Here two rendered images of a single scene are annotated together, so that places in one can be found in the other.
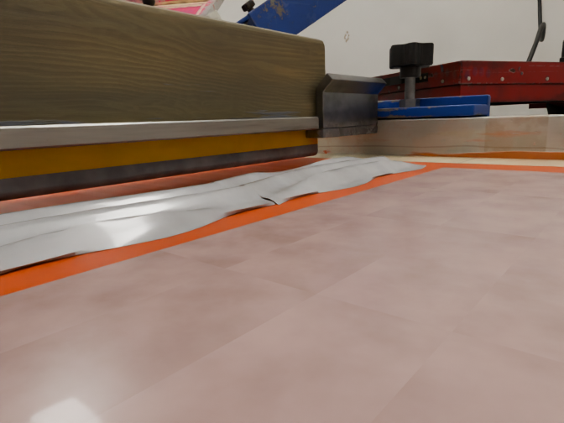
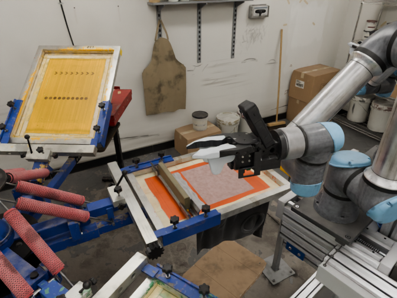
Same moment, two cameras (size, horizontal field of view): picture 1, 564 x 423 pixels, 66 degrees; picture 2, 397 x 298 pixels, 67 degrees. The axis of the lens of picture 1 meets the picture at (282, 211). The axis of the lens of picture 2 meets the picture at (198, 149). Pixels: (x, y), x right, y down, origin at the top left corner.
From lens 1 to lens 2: 1.61 m
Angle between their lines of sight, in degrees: 65
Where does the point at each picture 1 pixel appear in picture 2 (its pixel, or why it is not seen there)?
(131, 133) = not seen: hidden behind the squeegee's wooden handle
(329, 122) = not seen: hidden behind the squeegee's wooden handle
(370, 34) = not seen: outside the picture
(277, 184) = (185, 186)
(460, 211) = (199, 181)
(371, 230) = (201, 187)
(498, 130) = (176, 161)
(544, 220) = (204, 180)
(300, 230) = (199, 189)
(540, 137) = (181, 161)
